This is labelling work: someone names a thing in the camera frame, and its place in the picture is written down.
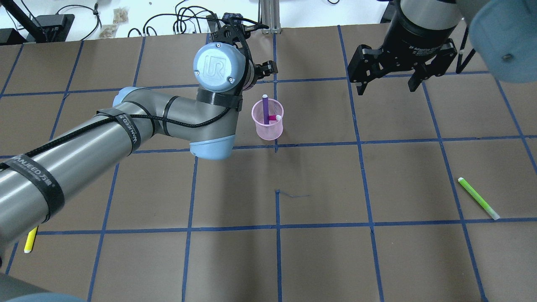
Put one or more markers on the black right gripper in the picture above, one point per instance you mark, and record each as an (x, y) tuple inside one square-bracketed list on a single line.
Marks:
[(413, 42)]

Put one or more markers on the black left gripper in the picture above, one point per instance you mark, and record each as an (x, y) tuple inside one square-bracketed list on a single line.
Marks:
[(267, 68)]

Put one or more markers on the purple pen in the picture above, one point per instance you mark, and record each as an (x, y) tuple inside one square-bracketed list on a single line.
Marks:
[(265, 107)]

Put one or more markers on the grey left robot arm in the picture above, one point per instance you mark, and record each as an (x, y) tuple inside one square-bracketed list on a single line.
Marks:
[(36, 185)]

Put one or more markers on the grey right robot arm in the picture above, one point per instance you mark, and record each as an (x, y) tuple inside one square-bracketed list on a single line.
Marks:
[(426, 36)]

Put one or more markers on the pink mesh pen cup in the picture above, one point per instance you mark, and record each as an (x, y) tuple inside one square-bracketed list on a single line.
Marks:
[(275, 129)]

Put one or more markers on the green highlighter pen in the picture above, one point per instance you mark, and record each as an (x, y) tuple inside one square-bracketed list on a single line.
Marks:
[(479, 199)]

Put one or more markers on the black power adapter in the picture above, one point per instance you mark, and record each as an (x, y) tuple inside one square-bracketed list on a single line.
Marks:
[(60, 21)]

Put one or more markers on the yellow highlighter pen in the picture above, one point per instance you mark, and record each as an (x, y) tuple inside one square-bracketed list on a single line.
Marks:
[(30, 241)]

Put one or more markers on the aluminium frame post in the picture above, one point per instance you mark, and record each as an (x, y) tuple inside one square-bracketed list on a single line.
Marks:
[(269, 11)]

